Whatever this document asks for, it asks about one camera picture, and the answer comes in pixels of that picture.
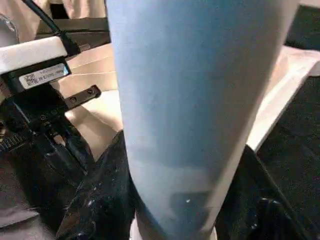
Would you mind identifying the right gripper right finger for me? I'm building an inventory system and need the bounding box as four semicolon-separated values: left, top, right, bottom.
214;144;305;240

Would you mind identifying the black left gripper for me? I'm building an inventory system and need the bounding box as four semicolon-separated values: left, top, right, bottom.
0;84;101;176

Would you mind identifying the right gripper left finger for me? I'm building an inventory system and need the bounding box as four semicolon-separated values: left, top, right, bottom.
56;129;141;240

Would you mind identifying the white plastic table leg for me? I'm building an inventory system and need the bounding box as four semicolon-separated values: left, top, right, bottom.
104;0;301;240

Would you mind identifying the white plastic table top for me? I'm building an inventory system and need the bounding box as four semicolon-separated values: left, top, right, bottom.
32;43;320;161

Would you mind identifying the black work mat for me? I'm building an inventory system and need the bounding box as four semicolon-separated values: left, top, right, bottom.
36;3;320;240

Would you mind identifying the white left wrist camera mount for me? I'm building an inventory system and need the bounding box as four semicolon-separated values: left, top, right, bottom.
0;36;73;100

